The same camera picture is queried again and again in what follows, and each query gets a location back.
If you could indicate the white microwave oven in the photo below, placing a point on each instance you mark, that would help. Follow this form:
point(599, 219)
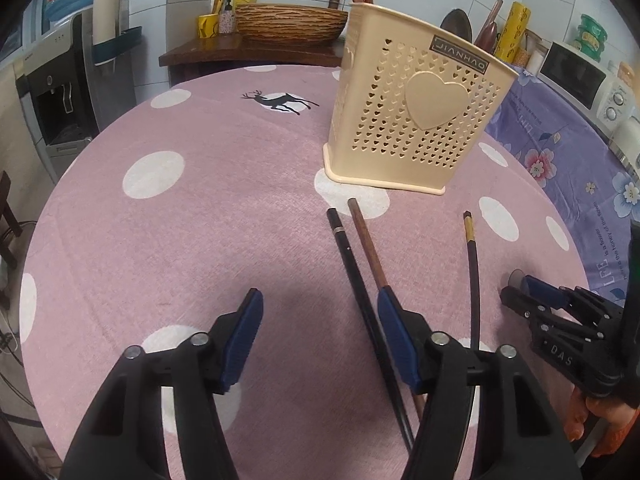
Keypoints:
point(582, 80)

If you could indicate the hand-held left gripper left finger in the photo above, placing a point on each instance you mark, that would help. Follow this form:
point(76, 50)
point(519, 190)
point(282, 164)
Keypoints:
point(242, 340)

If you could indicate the small dark wooden stool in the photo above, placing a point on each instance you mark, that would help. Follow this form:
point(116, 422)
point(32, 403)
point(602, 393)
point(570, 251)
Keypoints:
point(7, 215)

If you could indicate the small patterned bottle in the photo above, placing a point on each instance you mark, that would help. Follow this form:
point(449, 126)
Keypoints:
point(227, 20)

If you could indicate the blue wall holder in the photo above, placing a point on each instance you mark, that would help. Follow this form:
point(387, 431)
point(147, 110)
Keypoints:
point(117, 47)

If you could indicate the yellow cup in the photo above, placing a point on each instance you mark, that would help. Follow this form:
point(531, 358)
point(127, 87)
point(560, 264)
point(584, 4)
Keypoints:
point(207, 25)

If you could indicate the grey water dispenser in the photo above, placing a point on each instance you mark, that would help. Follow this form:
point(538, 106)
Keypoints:
point(55, 90)

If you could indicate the black chopstick gold tip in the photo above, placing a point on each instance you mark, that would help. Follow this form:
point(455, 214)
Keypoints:
point(472, 270)

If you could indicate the brown wicker basin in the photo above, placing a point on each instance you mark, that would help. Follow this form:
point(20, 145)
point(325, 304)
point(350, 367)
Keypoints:
point(290, 22)

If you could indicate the wooden spoon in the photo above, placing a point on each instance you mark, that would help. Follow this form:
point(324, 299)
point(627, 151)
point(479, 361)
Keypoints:
point(489, 27)

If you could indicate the metal spoon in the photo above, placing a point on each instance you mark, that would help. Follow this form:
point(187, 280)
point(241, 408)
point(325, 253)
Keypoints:
point(456, 24)

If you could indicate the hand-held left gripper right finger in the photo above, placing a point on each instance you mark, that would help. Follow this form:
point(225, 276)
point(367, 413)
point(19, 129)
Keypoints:
point(397, 340)

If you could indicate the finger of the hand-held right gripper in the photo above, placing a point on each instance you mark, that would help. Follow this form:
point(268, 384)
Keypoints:
point(520, 302)
point(542, 290)

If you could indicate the cream plastic utensil holder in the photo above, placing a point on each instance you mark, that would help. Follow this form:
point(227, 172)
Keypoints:
point(415, 105)

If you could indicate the black chopstick silver band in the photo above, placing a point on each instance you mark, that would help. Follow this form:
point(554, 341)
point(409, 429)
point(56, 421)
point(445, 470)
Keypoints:
point(350, 265)

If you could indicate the dark wooden counter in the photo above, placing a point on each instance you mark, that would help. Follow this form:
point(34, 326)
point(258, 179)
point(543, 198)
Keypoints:
point(240, 52)

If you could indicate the pink polka dot tablecloth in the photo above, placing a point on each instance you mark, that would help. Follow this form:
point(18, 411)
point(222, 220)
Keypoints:
point(200, 240)

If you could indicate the person's right hand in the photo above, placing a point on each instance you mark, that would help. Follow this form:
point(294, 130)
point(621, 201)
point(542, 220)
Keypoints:
point(580, 412)

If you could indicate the purple floral cloth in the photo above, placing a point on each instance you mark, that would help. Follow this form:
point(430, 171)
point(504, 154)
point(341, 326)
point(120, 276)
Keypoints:
point(575, 180)

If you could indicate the short yellow roll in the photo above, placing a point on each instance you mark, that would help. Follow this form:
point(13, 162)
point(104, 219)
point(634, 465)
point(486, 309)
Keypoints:
point(515, 32)

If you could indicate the white kettle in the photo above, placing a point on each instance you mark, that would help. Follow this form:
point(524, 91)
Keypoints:
point(627, 140)

